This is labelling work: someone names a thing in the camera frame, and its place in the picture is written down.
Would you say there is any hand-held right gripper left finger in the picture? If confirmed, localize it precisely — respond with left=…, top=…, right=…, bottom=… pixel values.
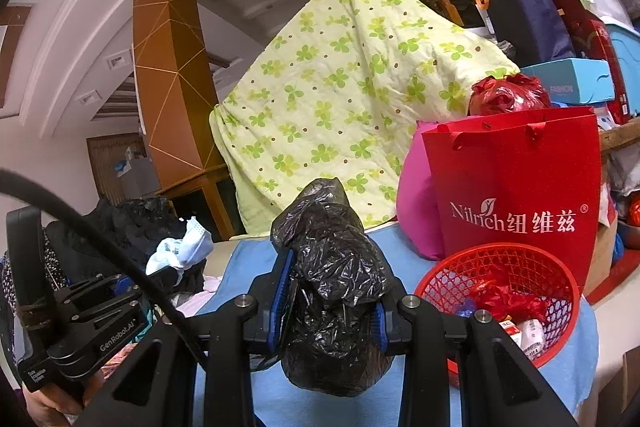
left=92, top=249, right=301, bottom=427

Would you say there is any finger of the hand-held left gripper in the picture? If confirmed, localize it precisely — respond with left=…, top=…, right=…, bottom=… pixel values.
left=112, top=263, right=185, bottom=308

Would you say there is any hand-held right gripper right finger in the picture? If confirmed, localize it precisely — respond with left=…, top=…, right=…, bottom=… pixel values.
left=370, top=284, right=581, bottom=427

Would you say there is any black plastic bag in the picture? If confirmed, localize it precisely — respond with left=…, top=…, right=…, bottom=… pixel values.
left=270, top=177, right=396, bottom=398

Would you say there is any red plastic basket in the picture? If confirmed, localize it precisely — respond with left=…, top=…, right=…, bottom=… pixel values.
left=414, top=243, right=582, bottom=389

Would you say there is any long white carton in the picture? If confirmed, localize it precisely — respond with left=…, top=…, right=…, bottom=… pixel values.
left=517, top=317, right=548, bottom=358

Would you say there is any person's left hand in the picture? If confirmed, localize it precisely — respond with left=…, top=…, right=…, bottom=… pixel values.
left=22, top=369, right=107, bottom=427

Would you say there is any blue blanket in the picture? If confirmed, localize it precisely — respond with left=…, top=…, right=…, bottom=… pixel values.
left=195, top=227, right=601, bottom=427

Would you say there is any pale pink cloth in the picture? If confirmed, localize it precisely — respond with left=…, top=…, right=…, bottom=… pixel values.
left=172, top=276, right=226, bottom=315

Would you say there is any black garment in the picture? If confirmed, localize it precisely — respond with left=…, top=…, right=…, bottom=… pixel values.
left=45, top=194, right=211, bottom=298

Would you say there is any wooden cabinet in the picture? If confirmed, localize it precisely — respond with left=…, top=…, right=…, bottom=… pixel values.
left=160, top=169, right=241, bottom=242

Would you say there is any magenta pillow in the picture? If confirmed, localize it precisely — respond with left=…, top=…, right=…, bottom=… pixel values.
left=396, top=119, right=446, bottom=262

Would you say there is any wooden door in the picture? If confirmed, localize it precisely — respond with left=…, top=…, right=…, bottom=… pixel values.
left=86, top=133, right=151, bottom=208

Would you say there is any green clover print quilt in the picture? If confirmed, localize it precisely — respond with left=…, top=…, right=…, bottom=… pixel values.
left=210, top=0, right=521, bottom=238

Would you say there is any red paper gift bag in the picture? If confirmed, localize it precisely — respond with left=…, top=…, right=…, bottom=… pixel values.
left=421, top=107, right=603, bottom=295

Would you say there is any orange wooden pillar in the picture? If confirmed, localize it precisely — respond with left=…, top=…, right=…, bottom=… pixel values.
left=131, top=0, right=231, bottom=180

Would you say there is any brown cardboard box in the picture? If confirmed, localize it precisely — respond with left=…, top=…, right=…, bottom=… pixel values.
left=582, top=207, right=621, bottom=303

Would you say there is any red plastic bag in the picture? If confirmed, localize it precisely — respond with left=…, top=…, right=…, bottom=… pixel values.
left=467, top=73, right=553, bottom=116

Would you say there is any wooden shelf board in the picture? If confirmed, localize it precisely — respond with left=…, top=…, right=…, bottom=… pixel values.
left=597, top=117, right=640, bottom=152

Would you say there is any light blue box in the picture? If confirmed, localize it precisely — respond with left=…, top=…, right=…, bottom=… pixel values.
left=520, top=57, right=617, bottom=108

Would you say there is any dark red box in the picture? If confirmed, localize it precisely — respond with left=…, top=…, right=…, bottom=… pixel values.
left=552, top=0, right=626, bottom=125

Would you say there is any blue storage bin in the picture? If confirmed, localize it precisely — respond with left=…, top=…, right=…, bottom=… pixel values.
left=602, top=24, right=640, bottom=118

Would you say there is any black cable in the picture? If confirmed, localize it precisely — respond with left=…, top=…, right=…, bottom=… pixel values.
left=0, top=174, right=213, bottom=370

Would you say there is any navy bag with orange handle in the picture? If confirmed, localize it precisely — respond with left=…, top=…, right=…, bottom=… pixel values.
left=475, top=0, right=578, bottom=68

